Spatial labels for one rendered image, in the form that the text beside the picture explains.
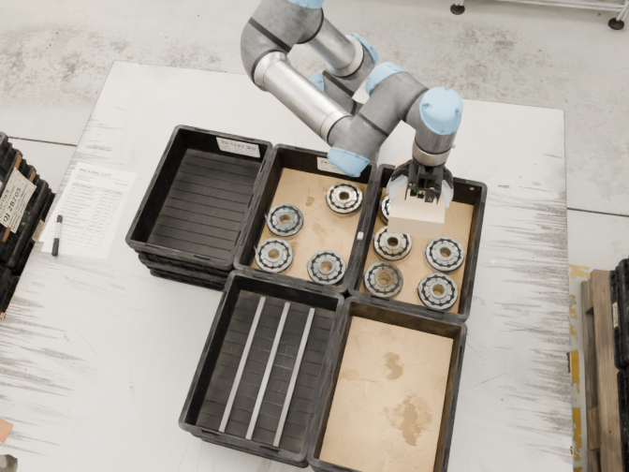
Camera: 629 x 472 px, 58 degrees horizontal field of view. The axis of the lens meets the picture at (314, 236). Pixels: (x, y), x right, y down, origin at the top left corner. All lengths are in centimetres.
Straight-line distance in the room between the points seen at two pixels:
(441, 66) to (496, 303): 170
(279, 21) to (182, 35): 204
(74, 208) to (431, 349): 118
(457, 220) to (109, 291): 103
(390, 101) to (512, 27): 234
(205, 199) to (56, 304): 53
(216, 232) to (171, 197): 18
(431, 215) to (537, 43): 216
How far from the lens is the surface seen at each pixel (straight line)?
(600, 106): 317
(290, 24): 134
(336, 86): 170
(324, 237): 159
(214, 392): 148
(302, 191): 166
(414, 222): 130
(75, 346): 177
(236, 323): 152
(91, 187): 198
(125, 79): 222
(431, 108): 103
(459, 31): 331
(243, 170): 172
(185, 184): 173
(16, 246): 253
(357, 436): 143
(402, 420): 144
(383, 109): 109
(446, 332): 148
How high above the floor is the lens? 225
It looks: 63 degrees down
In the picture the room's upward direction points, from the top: 5 degrees counter-clockwise
